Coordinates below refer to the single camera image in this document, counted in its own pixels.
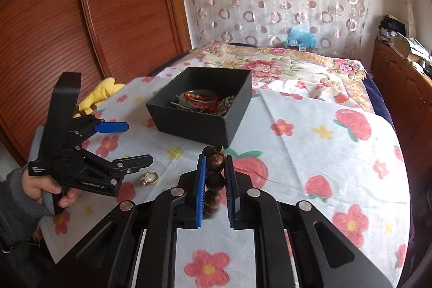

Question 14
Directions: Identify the brown wooden bead bracelet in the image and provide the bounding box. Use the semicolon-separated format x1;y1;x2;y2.
201;144;226;219

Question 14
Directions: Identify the red braided cord bracelet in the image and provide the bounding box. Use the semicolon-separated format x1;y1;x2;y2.
181;90;221;113

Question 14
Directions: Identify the silver wavy hair comb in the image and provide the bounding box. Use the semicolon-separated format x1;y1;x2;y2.
171;94;218;113

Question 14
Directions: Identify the black jewelry box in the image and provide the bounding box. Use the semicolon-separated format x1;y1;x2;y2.
146;67;252;148

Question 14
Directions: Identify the person's left hand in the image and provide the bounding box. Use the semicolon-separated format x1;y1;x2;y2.
21;169;81;208

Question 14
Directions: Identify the yellow striped plush toy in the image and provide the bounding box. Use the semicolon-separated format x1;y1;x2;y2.
74;77;124;118

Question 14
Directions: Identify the green jade bangle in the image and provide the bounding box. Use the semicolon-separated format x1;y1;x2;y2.
176;93;196;110

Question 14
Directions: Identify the white strawberry flower blanket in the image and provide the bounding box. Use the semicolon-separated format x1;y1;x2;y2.
40;73;410;285

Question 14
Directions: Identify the floral quilt bedspread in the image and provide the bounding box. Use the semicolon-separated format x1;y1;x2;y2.
181;42;376;113

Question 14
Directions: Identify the wooden louvered wardrobe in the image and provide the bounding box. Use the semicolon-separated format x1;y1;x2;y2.
1;0;191;164

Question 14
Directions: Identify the blue lace fabric item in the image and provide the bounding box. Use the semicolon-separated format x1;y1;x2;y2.
285;27;318;50

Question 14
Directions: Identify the wooden sideboard cabinet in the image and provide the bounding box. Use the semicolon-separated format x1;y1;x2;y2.
370;39;432;181

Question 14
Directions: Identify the clutter pile on cabinet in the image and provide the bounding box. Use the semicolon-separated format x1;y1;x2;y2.
376;15;431;77

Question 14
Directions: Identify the gold pearl ring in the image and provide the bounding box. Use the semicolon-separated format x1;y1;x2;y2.
140;171;160;187

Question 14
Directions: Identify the golden brown bead bracelet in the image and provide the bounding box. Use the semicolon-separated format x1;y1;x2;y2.
215;95;237;116

